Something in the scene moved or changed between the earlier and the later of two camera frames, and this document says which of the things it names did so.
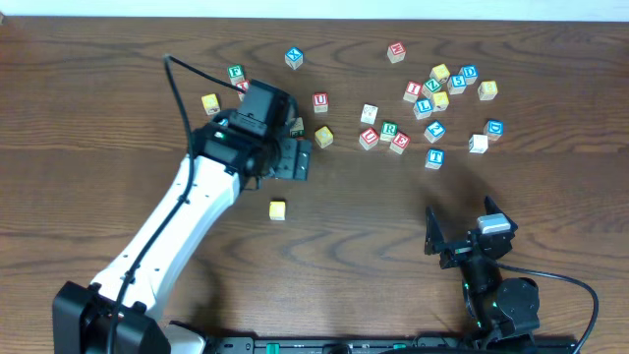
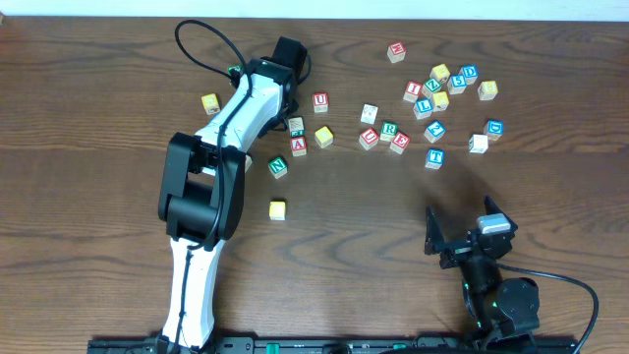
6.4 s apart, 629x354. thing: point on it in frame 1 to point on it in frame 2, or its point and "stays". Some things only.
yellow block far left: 211,103 stays
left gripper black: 297,160 to 283,105
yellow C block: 277,210 stays
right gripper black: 459,249 stays
